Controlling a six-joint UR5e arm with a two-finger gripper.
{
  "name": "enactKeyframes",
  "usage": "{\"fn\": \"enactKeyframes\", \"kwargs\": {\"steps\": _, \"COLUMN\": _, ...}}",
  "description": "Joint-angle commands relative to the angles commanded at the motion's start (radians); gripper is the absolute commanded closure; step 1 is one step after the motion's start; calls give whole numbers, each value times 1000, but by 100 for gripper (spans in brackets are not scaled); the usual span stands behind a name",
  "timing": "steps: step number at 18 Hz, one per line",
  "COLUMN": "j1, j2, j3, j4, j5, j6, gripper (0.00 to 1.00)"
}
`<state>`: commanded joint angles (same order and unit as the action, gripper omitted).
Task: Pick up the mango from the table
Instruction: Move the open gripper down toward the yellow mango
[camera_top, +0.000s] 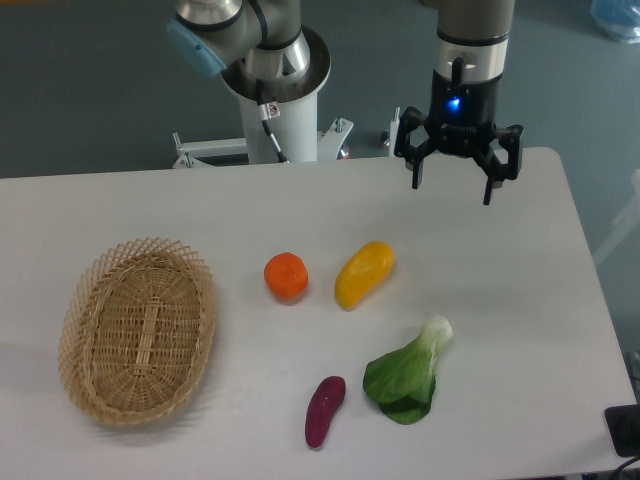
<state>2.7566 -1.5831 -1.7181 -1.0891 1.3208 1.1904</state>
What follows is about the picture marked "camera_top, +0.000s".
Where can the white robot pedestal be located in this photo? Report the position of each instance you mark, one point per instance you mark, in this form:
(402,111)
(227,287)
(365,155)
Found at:
(277,92)

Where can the purple sweet potato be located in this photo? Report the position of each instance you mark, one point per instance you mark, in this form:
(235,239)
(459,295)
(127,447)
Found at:
(323,405)

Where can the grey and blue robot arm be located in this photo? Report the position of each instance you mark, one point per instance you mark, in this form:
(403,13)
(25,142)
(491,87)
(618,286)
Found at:
(472,44)

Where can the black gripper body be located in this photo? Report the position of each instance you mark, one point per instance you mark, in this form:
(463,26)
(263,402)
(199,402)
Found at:
(461,117)

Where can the blue plastic bag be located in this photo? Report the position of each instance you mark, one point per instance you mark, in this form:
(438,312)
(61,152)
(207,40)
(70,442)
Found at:
(619,19)

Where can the woven wicker basket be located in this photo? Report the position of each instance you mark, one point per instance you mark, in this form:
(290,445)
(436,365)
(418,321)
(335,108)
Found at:
(138,332)

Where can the orange tangerine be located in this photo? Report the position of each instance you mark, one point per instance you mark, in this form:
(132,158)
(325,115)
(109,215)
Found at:
(286,276)

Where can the black device at table edge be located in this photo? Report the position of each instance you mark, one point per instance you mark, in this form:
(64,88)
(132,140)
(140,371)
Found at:
(623,425)

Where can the green bok choy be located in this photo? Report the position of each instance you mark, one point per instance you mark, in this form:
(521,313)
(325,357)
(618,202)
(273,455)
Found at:
(403,382)

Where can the yellow mango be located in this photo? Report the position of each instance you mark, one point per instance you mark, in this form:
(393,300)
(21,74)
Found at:
(362,273)

